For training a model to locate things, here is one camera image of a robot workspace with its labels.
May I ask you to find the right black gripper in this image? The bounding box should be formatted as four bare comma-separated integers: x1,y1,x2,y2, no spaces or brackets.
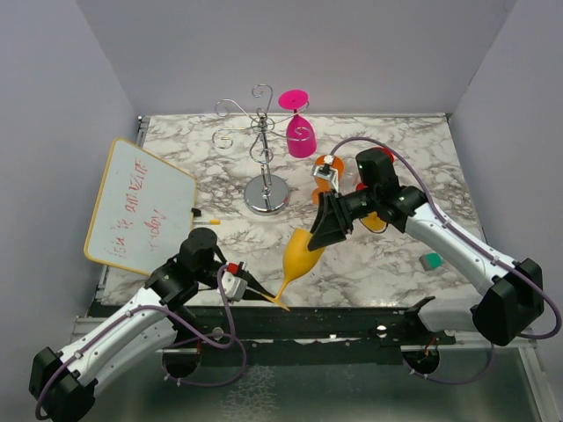
305,186,378,251

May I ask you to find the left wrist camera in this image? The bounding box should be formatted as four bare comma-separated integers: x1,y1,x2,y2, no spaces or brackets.
221,263,248,302

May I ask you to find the orange wine glass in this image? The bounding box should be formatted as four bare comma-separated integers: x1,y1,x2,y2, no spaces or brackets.
311,155,345,205

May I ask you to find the chrome wine glass rack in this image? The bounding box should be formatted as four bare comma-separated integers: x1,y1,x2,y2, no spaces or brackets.
211,84,309,216

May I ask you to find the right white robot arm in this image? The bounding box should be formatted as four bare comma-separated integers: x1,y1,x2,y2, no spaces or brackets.
307,148,544,346

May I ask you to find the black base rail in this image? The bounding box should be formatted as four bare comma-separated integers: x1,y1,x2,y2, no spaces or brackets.
160,306,455,367

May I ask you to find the red wine glass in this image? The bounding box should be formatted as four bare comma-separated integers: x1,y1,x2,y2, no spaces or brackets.
355,148,398,189

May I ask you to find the yellow wine glass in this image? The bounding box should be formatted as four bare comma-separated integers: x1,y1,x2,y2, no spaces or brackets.
362,212,388,233
271,229,325,311

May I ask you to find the green whiteboard eraser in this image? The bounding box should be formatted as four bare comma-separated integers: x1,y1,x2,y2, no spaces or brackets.
419,252,442,271

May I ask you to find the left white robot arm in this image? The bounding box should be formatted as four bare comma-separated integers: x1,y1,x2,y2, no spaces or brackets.
29,227,272,421

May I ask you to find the pink wine glass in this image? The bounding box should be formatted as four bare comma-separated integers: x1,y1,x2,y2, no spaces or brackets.
278,89,317,158

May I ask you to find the yellow framed whiteboard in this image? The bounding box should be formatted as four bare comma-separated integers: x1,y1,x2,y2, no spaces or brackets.
84,138,197,275

